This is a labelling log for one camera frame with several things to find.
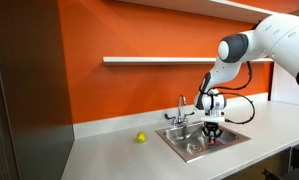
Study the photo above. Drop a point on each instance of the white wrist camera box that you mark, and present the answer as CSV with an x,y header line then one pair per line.
x,y
215,119

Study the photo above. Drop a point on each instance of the yellow-green lemon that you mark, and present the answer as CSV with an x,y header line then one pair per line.
x,y
141,137

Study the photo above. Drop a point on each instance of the white board panel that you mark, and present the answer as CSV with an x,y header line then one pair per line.
x,y
284,88

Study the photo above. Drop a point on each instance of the dark brown cabinet panel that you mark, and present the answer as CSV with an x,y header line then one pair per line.
x,y
36,133

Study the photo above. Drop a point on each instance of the black chair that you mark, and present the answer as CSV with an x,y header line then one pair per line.
x,y
293,167

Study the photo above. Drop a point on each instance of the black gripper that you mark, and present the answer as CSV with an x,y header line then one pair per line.
x,y
211,129

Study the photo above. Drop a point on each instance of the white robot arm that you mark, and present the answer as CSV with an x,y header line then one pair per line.
x,y
276,37

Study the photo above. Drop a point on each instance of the stainless steel sink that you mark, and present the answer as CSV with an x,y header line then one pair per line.
x,y
190,143

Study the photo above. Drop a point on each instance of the lower white wall shelf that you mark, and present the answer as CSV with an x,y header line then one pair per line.
x,y
156,60

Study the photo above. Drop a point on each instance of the chrome faucet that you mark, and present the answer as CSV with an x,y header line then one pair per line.
x,y
181,117

